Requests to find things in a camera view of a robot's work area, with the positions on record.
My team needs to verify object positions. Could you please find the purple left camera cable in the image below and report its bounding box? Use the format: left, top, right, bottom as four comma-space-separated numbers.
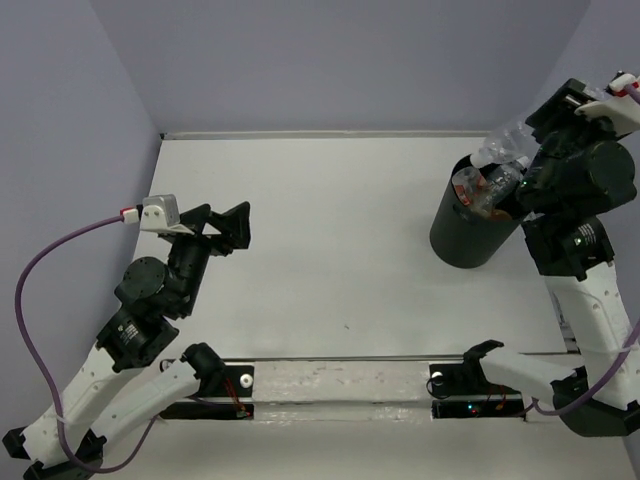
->
14, 214, 161, 475

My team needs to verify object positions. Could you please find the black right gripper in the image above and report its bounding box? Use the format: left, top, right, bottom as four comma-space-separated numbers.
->
511, 76, 621, 201

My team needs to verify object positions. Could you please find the white-capped clear bottle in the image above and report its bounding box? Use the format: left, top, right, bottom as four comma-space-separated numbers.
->
470, 156, 531, 219

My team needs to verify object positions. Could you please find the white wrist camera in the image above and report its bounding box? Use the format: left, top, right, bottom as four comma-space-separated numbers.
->
575, 72, 639, 138
120, 194, 195, 235

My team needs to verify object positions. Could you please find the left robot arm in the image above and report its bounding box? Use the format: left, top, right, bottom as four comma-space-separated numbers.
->
2, 195, 253, 479

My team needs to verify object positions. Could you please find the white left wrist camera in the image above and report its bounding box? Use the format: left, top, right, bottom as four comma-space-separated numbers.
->
120, 194, 195, 235

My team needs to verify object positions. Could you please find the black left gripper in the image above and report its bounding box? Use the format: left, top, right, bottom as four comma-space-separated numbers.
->
173, 200, 254, 314

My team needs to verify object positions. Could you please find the black cylindrical bin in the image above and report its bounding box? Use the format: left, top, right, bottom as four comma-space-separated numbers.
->
429, 155, 526, 269

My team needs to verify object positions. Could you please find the purple camera cable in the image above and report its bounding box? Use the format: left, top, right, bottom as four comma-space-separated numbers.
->
14, 214, 161, 475
532, 82, 640, 417

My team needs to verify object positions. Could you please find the large clear unlabelled bottle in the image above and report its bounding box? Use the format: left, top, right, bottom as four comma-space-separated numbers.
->
470, 78, 606, 169

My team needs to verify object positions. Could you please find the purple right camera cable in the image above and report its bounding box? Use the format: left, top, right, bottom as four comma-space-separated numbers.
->
532, 82, 640, 417

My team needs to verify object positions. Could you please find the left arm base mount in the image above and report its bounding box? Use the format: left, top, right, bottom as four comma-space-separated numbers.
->
159, 343, 255, 421

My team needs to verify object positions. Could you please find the red-capped red-label bottle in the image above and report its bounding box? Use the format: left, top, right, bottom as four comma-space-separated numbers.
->
451, 166, 492, 211

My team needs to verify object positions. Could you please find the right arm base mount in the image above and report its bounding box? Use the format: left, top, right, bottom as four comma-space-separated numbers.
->
425, 340, 530, 420

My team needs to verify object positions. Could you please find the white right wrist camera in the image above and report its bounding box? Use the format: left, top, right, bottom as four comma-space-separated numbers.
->
575, 72, 639, 138

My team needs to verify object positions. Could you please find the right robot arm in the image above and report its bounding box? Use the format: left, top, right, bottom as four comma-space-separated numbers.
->
460, 71, 639, 437

